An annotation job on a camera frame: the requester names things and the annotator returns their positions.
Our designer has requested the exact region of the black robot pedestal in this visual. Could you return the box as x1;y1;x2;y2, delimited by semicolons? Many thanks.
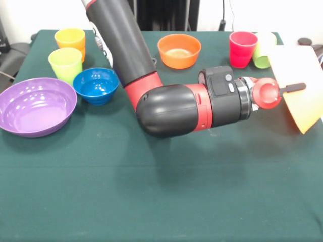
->
132;0;200;32

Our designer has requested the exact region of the purple bowl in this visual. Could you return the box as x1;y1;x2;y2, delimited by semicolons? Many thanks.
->
0;77;78;138

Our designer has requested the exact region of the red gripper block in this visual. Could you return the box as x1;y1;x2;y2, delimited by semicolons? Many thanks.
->
251;77;307;110

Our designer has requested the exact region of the blue bowl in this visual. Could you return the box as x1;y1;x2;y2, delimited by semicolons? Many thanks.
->
72;67;120;106

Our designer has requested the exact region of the light green cup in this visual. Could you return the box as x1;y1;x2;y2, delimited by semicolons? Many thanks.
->
48;47;83;86

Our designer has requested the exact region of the dark green tablecloth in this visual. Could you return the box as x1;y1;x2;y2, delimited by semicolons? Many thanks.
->
0;29;323;242

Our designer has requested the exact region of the small orange-red bowl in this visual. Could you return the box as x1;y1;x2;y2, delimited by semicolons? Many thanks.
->
157;34;202;69

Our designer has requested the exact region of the large orange bowl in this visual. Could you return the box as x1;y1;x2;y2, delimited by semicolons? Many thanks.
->
267;45;323;134

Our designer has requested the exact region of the black cable with plug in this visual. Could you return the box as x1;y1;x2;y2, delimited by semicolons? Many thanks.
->
218;0;227;32

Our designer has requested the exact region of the red cup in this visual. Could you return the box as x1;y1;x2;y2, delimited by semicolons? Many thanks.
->
229;31;259;69

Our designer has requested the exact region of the orange cup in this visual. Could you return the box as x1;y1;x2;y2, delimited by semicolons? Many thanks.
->
54;28;86;50
75;47;86;63

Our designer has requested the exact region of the black office chair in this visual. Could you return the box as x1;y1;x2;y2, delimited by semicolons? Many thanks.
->
0;20;31;81
297;37;323;61

